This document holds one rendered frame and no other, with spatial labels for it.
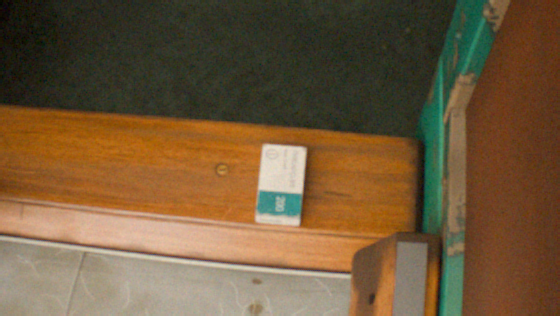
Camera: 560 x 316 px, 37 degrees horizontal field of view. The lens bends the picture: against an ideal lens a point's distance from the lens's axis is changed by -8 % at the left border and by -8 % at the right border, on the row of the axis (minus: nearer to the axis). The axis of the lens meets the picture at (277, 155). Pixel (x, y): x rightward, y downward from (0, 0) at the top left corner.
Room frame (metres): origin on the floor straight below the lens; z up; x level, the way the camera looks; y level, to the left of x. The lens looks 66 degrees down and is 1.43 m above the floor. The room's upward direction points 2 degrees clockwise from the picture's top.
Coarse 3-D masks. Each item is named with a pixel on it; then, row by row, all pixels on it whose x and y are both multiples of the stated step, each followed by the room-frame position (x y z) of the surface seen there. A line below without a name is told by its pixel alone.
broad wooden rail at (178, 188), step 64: (0, 128) 0.32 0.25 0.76; (64, 128) 0.32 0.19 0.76; (128, 128) 0.32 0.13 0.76; (192, 128) 0.32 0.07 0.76; (256, 128) 0.32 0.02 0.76; (0, 192) 0.25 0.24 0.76; (64, 192) 0.26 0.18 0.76; (128, 192) 0.26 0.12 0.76; (192, 192) 0.26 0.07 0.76; (256, 192) 0.27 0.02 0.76; (320, 192) 0.27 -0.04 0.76; (384, 192) 0.27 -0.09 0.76; (192, 256) 0.22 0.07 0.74; (256, 256) 0.22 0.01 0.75; (320, 256) 0.22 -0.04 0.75
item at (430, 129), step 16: (432, 80) 0.36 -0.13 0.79; (432, 96) 0.34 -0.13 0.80; (432, 112) 0.33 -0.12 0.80; (416, 128) 0.36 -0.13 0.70; (432, 128) 0.31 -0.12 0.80; (432, 144) 0.30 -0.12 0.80; (432, 160) 0.28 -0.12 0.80; (432, 176) 0.27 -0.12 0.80; (432, 192) 0.25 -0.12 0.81; (432, 208) 0.24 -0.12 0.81; (432, 224) 0.23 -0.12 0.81
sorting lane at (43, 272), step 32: (0, 256) 0.20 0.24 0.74; (32, 256) 0.21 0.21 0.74; (64, 256) 0.21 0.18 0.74; (96, 256) 0.21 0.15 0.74; (128, 256) 0.21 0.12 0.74; (0, 288) 0.18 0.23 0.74; (32, 288) 0.18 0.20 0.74; (64, 288) 0.18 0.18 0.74; (96, 288) 0.18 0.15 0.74; (128, 288) 0.18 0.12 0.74; (160, 288) 0.19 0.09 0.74; (192, 288) 0.19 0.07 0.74; (224, 288) 0.19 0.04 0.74; (256, 288) 0.19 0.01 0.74; (288, 288) 0.19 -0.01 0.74; (320, 288) 0.19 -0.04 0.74
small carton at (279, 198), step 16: (272, 160) 0.29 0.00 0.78; (288, 160) 0.29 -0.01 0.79; (304, 160) 0.29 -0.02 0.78; (272, 176) 0.27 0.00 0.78; (288, 176) 0.27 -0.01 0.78; (272, 192) 0.26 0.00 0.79; (288, 192) 0.26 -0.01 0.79; (256, 208) 0.24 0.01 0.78; (272, 208) 0.24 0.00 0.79; (288, 208) 0.25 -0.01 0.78; (288, 224) 0.24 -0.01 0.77
